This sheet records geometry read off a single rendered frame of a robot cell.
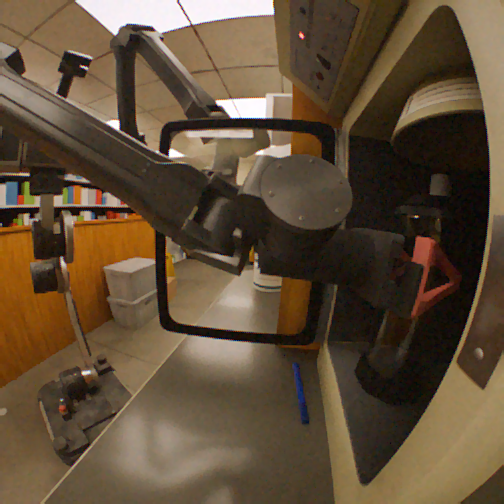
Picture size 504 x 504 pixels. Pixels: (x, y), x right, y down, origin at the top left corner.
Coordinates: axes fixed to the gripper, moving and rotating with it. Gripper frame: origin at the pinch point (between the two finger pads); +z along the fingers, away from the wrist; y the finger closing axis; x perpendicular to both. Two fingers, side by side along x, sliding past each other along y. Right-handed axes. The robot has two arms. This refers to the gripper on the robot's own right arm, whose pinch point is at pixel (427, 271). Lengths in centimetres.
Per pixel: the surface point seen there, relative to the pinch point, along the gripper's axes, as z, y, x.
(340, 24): -14.7, -4.7, -23.6
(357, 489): -7.6, -13.3, 17.9
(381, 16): -11.8, -8.1, -22.1
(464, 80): -5.0, -9.3, -16.8
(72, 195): -248, 153, -9
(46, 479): -105, -10, 127
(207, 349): -28.5, 16.6, 25.8
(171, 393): -30.6, 2.5, 26.3
